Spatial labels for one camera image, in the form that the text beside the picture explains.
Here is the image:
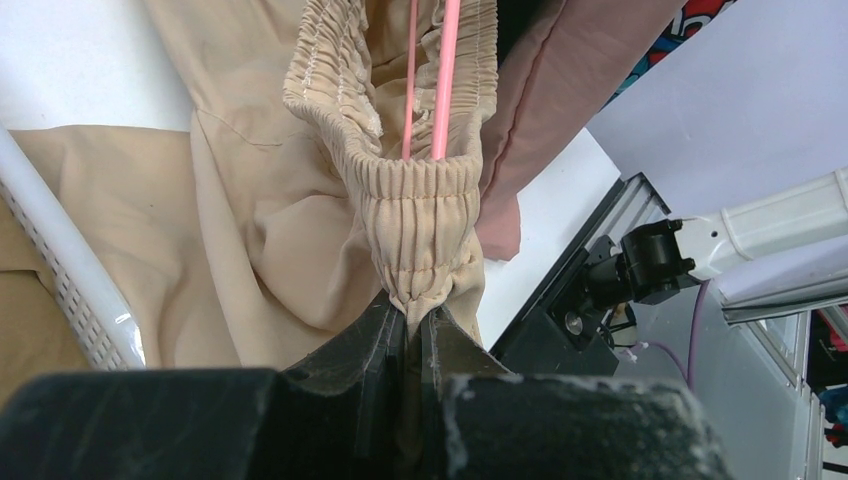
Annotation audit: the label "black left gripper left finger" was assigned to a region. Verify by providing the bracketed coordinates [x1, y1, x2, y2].
[1, 294, 406, 479]

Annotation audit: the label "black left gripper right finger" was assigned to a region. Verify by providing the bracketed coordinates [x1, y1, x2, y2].
[419, 307, 731, 479]

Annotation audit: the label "beige shorts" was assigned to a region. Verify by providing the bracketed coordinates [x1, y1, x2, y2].
[13, 1, 497, 369]

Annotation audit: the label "thin pink wire hanger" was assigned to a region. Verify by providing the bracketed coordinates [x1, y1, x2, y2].
[401, 0, 462, 163]

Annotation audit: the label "brown shorts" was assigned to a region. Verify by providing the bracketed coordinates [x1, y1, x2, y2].
[1, 205, 90, 403]

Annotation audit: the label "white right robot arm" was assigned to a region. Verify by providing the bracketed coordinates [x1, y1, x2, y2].
[583, 168, 847, 309]

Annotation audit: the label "pink shorts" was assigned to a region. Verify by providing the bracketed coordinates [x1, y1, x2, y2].
[476, 0, 683, 261]

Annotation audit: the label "colourful comic print shorts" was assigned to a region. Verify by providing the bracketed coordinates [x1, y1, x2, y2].
[607, 0, 735, 103]

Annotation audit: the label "white plastic basket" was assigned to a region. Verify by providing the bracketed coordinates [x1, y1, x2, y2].
[1, 129, 146, 370]

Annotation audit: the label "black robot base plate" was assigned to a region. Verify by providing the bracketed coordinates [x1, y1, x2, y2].
[489, 173, 669, 376]

